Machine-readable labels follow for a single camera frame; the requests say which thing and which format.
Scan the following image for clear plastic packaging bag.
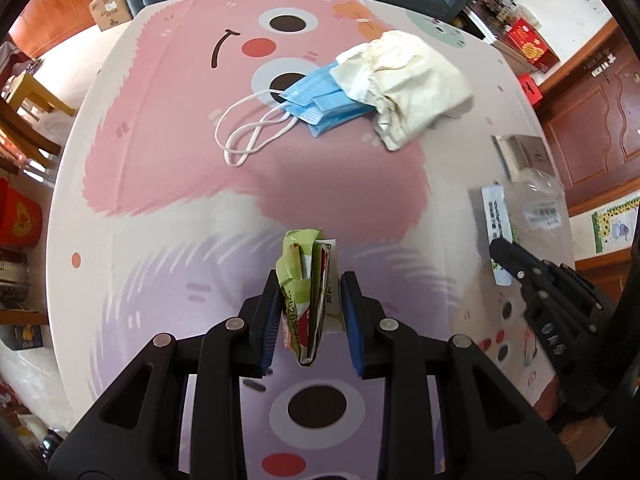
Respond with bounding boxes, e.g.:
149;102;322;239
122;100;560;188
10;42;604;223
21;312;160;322
480;169;575;287

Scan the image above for green snack wrapper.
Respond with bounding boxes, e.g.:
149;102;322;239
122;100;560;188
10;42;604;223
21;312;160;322
276;229;345;367

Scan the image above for blue surgical face mask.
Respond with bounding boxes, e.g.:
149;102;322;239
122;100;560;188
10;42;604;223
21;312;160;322
214;61;374;168

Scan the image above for cream cloth bag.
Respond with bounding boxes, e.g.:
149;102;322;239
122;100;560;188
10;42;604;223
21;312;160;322
330;30;474;152

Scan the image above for grey flat cardboard box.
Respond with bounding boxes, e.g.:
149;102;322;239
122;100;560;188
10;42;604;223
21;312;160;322
492;134;556;182

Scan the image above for wooden door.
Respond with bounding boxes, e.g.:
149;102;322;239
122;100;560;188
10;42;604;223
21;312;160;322
537;21;639;216

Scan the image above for pink cartoon play mat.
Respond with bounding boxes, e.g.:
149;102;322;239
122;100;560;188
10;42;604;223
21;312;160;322
47;0;575;479

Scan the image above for red patterned snack box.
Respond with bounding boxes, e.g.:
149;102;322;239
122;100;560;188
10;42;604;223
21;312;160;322
506;18;559;73

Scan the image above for red gift box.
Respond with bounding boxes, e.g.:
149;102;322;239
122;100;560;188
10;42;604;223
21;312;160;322
0;177;43;249

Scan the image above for wooden stool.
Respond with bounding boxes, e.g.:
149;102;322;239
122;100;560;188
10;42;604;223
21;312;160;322
1;72;77;170

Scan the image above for brown cardboard box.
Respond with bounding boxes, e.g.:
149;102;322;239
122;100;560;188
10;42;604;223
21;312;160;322
89;0;132;32

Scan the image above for orange wooden cabinet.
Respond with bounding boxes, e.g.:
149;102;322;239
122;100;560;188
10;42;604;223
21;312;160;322
9;0;96;58

